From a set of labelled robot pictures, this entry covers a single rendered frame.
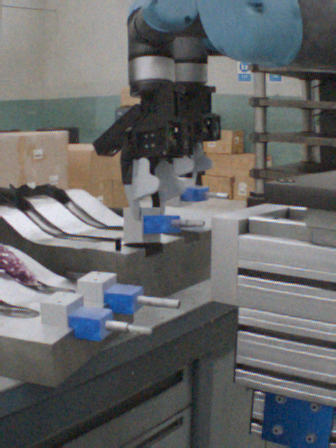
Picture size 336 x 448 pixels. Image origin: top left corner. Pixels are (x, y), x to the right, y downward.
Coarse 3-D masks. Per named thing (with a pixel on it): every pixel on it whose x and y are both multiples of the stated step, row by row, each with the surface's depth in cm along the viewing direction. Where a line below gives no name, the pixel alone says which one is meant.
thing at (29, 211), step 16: (0, 192) 121; (16, 192) 121; (32, 192) 127; (48, 192) 126; (64, 192) 129; (32, 208) 119; (80, 208) 126; (48, 224) 117; (96, 224) 124; (96, 240) 106; (112, 240) 108
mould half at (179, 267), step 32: (0, 224) 112; (32, 224) 114; (64, 224) 118; (32, 256) 108; (64, 256) 104; (96, 256) 100; (128, 256) 97; (160, 256) 104; (192, 256) 111; (160, 288) 104
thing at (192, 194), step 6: (186, 180) 132; (192, 180) 133; (186, 186) 131; (192, 186) 131; (198, 186) 131; (186, 192) 130; (192, 192) 129; (198, 192) 128; (204, 192) 129; (210, 192) 129; (174, 198) 131; (180, 198) 130; (186, 198) 130; (192, 198) 129; (198, 198) 128; (204, 198) 130; (216, 198) 128; (222, 198) 127; (228, 198) 127; (168, 204) 132; (174, 204) 131; (180, 204) 131; (186, 204) 133; (192, 204) 134
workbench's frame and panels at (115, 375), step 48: (144, 336) 90; (192, 336) 110; (96, 384) 90; (144, 384) 100; (192, 384) 115; (0, 432) 74; (48, 432) 82; (96, 432) 93; (144, 432) 104; (192, 432) 117; (240, 432) 135
